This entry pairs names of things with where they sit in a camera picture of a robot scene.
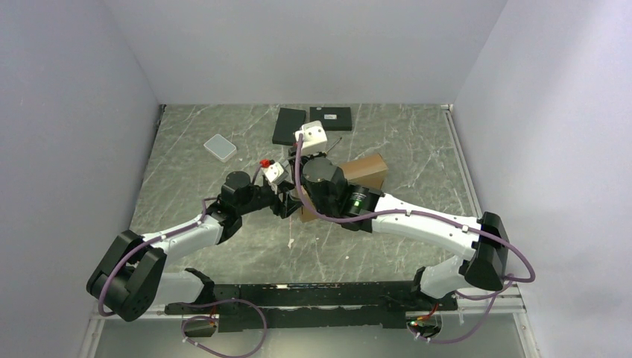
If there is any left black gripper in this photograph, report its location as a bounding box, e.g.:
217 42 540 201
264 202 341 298
237 179 306 218

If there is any brown cardboard express box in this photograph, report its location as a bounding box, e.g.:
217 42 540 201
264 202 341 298
299 154 388 222

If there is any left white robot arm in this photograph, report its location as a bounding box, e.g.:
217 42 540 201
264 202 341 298
86 171 301 321

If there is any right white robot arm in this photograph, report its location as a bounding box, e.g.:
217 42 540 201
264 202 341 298
299 157 508 310

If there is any black box with label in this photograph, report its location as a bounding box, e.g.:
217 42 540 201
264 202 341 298
309 107 353 131

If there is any yellow black screwdriver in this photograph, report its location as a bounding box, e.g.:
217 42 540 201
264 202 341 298
327 137 343 152

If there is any black foam block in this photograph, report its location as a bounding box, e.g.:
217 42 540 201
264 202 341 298
272 107 307 146

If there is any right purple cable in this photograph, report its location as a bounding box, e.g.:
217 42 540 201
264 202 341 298
293 132 537 283

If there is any purple cable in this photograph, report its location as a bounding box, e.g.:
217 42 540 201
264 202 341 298
96 196 218 318
293 132 537 283

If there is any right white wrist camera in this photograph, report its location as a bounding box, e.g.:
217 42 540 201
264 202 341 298
294 121 328 156

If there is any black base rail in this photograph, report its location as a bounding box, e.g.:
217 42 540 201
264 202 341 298
165 280 458 333

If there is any aluminium frame rail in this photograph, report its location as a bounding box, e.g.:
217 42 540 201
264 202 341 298
440 104 484 218

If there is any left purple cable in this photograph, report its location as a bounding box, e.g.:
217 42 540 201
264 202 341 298
96 196 218 318

